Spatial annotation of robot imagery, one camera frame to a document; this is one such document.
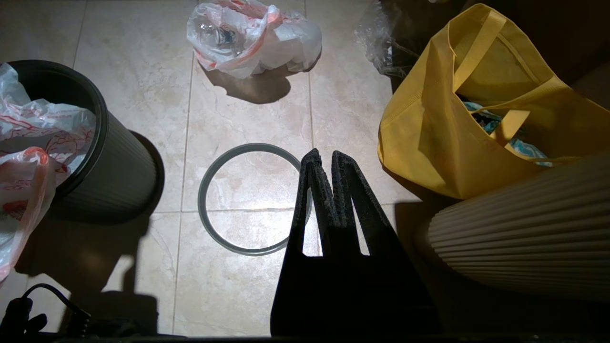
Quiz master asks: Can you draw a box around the red-printed bag holding bottles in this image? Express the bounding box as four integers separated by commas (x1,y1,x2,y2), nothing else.
186,0,324,80

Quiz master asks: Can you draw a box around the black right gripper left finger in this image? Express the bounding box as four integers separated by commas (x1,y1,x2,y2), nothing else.
270,148,352,337

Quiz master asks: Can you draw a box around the yellow fabric tote bag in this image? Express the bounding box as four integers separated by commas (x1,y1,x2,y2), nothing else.
377,3,610,200

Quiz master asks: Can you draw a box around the clear bottle with blue label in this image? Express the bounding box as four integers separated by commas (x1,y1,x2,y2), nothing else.
220,26,249,51

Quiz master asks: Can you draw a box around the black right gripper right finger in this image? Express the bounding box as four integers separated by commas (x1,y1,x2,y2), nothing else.
331,151,442,337

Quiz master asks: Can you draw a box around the clear crushed plastic bottle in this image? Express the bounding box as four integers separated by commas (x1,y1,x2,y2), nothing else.
195,18,224,48

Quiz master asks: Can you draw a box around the grey bin rim ring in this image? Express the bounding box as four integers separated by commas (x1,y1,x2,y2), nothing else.
197,142,314,257

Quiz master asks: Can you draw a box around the teal printed packet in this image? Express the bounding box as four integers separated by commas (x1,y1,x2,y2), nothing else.
465,101,554,167

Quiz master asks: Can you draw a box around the black trash bin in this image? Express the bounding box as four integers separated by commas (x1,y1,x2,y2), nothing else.
0,60,165,225

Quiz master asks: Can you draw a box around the red-printed plastic bag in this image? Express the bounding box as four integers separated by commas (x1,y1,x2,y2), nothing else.
0,62,98,282

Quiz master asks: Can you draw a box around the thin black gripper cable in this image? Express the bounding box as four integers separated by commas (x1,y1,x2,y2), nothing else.
0,283,92,340

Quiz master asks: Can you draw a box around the beige ribbed cylinder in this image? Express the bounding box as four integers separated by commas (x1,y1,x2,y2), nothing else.
426,152,610,303

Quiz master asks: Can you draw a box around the crumpled clear plastic wrap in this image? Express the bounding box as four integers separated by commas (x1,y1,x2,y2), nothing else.
356,0,411,77

